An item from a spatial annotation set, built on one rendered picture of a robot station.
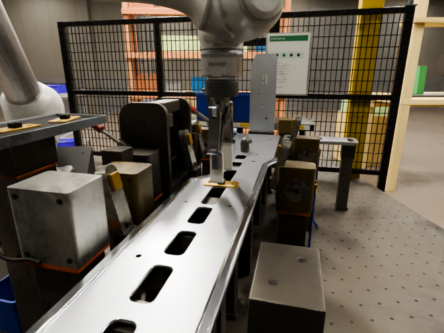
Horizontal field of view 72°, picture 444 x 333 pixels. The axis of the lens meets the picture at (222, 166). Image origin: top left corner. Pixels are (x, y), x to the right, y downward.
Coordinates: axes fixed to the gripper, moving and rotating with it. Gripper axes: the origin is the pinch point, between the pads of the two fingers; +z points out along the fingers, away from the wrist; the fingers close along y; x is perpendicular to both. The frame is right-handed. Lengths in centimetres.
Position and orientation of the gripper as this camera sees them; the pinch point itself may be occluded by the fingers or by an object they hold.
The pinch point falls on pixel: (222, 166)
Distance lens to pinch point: 73.2
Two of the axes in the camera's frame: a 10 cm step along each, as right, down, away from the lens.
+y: -2.4, 2.9, -9.3
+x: 9.7, 0.7, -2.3
